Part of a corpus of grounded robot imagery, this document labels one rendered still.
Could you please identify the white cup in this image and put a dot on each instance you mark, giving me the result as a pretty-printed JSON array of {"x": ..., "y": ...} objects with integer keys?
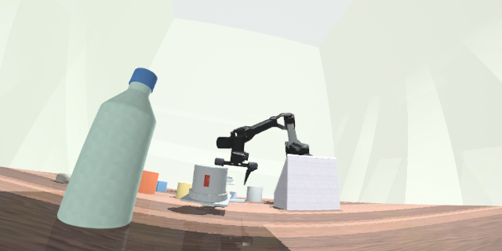
[{"x": 254, "y": 194}]

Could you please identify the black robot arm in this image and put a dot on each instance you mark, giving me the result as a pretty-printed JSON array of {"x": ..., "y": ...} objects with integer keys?
[{"x": 245, "y": 133}]

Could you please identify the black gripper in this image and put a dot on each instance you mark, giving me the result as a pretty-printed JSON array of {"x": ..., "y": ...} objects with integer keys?
[{"x": 251, "y": 166}]

